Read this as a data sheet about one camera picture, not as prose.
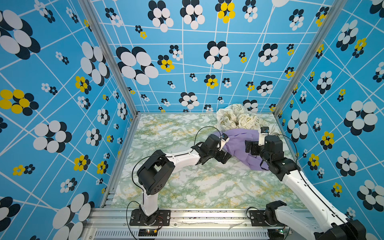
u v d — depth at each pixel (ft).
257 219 2.37
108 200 2.70
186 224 2.37
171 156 1.73
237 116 3.25
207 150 2.28
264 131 2.23
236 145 2.95
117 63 3.00
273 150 1.89
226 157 2.58
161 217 2.40
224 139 2.53
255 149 2.32
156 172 1.65
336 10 2.26
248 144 2.37
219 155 2.57
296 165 1.77
